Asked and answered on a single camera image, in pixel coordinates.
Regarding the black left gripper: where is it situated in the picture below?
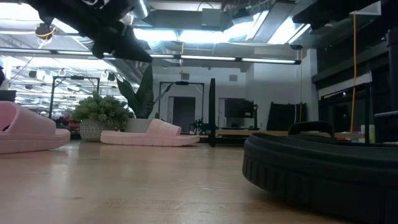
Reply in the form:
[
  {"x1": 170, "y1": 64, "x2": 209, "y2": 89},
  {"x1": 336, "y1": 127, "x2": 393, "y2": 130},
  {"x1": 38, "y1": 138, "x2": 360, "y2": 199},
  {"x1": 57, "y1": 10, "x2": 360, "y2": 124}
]
[{"x1": 62, "y1": 0, "x2": 153, "y2": 63}]

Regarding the pink rubber slide sandal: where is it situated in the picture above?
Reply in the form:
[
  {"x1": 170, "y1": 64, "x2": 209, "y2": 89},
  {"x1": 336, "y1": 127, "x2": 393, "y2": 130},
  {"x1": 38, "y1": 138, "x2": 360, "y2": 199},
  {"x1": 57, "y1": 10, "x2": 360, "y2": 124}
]
[
  {"x1": 0, "y1": 101, "x2": 72, "y2": 155},
  {"x1": 99, "y1": 118, "x2": 201, "y2": 147}
]

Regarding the snake plant white pot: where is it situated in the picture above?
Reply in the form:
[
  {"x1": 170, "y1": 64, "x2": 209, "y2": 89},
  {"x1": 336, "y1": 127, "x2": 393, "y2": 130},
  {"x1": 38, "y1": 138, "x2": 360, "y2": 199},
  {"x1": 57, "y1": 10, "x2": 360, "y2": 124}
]
[{"x1": 114, "y1": 64, "x2": 175, "y2": 134}]

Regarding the bushy plant patterned pot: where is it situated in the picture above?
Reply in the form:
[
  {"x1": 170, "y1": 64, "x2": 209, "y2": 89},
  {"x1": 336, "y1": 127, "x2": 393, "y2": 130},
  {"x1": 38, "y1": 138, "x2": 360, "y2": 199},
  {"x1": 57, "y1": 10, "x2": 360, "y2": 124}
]
[{"x1": 70, "y1": 92, "x2": 130, "y2": 142}]

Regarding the long ceiling light bar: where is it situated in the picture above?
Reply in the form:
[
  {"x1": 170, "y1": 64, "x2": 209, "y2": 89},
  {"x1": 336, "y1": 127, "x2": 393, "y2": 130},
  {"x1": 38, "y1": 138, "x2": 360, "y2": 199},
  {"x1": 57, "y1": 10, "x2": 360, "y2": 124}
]
[{"x1": 0, "y1": 47, "x2": 302, "y2": 65}]

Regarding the black desk screen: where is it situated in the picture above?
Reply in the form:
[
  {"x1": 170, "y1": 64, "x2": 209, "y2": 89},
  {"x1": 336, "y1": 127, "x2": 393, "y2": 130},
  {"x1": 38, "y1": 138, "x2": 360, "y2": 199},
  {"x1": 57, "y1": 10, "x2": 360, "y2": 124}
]
[{"x1": 0, "y1": 90, "x2": 17, "y2": 103}]

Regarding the black leaning panel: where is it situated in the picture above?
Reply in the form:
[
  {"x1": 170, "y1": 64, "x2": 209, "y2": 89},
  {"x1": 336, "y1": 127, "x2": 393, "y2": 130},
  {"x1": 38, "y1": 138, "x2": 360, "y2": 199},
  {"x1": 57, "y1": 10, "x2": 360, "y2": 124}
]
[{"x1": 266, "y1": 101, "x2": 308, "y2": 131}]

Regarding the black metal frame stand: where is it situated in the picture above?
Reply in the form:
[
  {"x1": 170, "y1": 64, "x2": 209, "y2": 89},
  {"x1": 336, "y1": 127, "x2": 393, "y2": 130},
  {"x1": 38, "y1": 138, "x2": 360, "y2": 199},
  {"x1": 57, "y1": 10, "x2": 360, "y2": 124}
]
[
  {"x1": 157, "y1": 80, "x2": 205, "y2": 128},
  {"x1": 49, "y1": 75, "x2": 101, "y2": 119}
]

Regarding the black ceiling cable reel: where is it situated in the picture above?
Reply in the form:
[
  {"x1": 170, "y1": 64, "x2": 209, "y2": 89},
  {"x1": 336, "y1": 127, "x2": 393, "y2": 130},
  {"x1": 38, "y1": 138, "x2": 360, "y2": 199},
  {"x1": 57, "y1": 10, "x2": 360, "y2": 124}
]
[{"x1": 34, "y1": 22, "x2": 57, "y2": 40}]

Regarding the black camera pole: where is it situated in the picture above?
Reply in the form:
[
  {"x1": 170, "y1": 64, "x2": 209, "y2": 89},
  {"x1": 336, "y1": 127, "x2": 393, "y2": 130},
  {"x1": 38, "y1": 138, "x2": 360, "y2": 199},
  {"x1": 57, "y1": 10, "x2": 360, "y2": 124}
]
[{"x1": 208, "y1": 77, "x2": 371, "y2": 147}]

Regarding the black wall monitor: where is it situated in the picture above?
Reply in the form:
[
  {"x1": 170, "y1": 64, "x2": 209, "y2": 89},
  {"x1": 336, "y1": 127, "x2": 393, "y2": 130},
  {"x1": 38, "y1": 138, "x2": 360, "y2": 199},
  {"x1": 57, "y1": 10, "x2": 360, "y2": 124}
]
[{"x1": 224, "y1": 98, "x2": 255, "y2": 119}]

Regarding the thin yellow hanging cable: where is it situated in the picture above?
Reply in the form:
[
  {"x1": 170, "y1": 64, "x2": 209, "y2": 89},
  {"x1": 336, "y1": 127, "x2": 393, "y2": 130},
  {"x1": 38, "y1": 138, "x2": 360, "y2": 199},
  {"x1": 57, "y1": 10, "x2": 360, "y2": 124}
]
[{"x1": 299, "y1": 49, "x2": 303, "y2": 123}]

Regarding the thick yellow hanging cable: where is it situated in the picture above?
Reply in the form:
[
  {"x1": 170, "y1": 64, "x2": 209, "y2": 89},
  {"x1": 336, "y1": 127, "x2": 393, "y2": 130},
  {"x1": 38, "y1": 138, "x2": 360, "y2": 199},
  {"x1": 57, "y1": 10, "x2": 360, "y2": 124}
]
[{"x1": 350, "y1": 11, "x2": 358, "y2": 133}]

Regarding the black frame post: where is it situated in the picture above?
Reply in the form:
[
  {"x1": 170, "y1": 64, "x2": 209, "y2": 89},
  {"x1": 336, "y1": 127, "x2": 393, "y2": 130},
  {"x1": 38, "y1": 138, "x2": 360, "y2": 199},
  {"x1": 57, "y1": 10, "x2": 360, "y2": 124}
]
[{"x1": 386, "y1": 27, "x2": 398, "y2": 144}]

